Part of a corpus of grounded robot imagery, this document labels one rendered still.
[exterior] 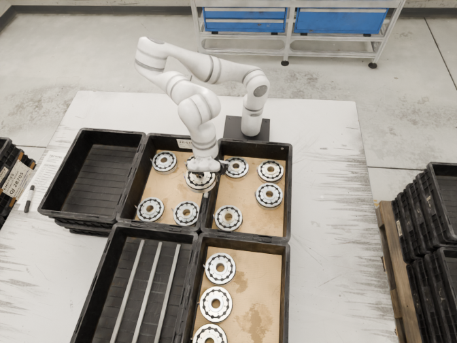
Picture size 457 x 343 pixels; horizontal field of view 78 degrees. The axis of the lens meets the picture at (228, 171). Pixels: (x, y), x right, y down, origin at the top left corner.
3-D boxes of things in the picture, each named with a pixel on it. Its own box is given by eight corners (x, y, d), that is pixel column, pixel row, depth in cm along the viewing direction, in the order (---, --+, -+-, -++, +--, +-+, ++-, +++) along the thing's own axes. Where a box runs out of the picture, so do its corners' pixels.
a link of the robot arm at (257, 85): (273, 79, 105) (267, 110, 120) (263, 63, 110) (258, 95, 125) (250, 85, 104) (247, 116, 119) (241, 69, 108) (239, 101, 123)
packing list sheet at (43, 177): (45, 150, 145) (45, 150, 144) (88, 153, 142) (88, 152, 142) (13, 209, 128) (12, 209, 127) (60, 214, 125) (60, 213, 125)
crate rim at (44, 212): (83, 130, 123) (80, 126, 121) (148, 135, 120) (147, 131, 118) (39, 214, 102) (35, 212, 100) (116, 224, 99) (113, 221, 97)
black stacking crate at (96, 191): (93, 143, 131) (81, 128, 122) (154, 149, 128) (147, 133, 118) (54, 224, 111) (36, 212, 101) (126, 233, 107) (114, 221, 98)
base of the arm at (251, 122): (243, 120, 138) (245, 94, 123) (261, 122, 137) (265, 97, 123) (239, 134, 134) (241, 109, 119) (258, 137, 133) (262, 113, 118)
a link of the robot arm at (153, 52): (136, 30, 84) (208, 51, 99) (130, 61, 89) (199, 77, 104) (144, 39, 79) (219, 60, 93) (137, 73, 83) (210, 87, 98)
